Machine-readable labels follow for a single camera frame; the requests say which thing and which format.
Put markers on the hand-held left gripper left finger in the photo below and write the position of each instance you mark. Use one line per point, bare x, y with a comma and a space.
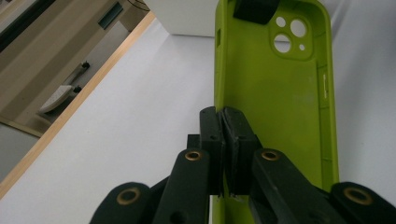
214, 149

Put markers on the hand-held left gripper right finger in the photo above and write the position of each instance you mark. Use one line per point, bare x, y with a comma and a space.
241, 155

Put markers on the white plastic bin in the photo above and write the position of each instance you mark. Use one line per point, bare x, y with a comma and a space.
186, 18

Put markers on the green phone case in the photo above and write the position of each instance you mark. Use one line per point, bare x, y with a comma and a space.
274, 93

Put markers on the wooden table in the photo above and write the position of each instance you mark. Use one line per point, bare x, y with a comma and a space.
77, 99

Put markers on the grey chair base leg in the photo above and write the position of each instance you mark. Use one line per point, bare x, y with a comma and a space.
56, 98

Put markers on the black horizontal frame bar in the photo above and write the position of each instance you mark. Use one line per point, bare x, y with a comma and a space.
18, 33

